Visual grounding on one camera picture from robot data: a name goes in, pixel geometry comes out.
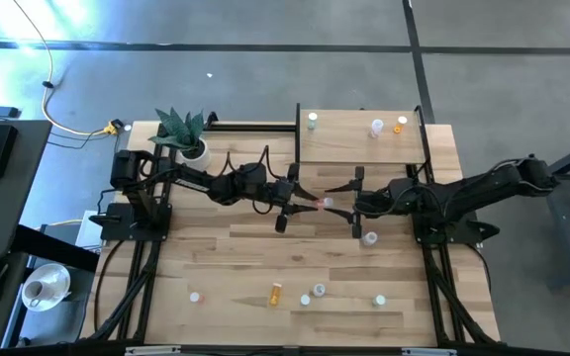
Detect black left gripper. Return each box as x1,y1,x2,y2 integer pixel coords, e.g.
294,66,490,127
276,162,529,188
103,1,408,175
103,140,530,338
266,163,323,234

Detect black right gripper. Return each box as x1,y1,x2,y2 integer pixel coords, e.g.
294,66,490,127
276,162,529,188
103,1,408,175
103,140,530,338
324,166,391,240

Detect white plant pot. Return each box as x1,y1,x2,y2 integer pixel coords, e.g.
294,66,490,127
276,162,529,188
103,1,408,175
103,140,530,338
178,137,213,172

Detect green snake plant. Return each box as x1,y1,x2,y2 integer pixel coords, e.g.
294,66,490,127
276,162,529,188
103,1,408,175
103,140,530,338
146,107,206,152

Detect white box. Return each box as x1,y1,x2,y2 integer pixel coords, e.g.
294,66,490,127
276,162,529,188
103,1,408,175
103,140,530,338
42,210,106,251

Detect grey metal cart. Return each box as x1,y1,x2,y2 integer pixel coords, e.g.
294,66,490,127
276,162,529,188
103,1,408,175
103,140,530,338
526,133,570,288

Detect white cup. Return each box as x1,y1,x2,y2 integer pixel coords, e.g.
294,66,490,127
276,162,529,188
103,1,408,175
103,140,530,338
21,279,45,306

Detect black desk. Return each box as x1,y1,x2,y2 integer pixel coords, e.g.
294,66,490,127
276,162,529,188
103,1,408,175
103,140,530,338
0,118,102,356

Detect wooden shelf with black frame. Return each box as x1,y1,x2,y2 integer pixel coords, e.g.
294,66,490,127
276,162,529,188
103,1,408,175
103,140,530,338
294,102,437,182

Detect black metal rail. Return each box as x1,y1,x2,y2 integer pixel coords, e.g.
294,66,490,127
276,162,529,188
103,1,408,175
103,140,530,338
204,111,299,134

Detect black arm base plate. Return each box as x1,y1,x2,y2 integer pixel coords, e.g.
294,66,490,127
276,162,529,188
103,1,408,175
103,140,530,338
411,206,502,247
88,202,173,242

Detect black aluminium frame rails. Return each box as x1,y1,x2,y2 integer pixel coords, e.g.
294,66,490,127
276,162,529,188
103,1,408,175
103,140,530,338
84,123,177,345
411,106,502,347

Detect black frame crossbar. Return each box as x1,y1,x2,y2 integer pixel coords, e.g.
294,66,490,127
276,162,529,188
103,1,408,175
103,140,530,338
0,341,570,356

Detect silver bracket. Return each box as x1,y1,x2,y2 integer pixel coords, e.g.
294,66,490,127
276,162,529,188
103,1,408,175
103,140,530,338
124,345,182,356
401,347,458,356

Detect yellow extension cable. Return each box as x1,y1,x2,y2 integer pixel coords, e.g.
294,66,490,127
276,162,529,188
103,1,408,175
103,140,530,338
11,0,119,137

